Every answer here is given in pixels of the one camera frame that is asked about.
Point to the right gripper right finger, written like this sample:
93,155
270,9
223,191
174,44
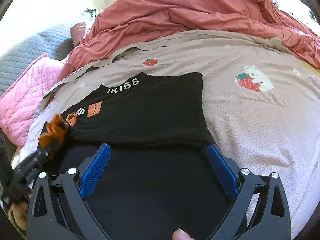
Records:
259,209

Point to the black printed t-shirt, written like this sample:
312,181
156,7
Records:
158,179

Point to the pink quilted blanket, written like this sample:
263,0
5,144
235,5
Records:
19,101

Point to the red crumpled duvet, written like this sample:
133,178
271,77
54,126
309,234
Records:
125,22

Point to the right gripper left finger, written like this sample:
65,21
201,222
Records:
46,219

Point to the grey quilted pillow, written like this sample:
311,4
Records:
55,41

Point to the beige strawberry bed sheet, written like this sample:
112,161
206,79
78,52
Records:
261,104

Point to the right hand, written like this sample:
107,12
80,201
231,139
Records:
179,234

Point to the left hand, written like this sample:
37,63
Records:
19,212

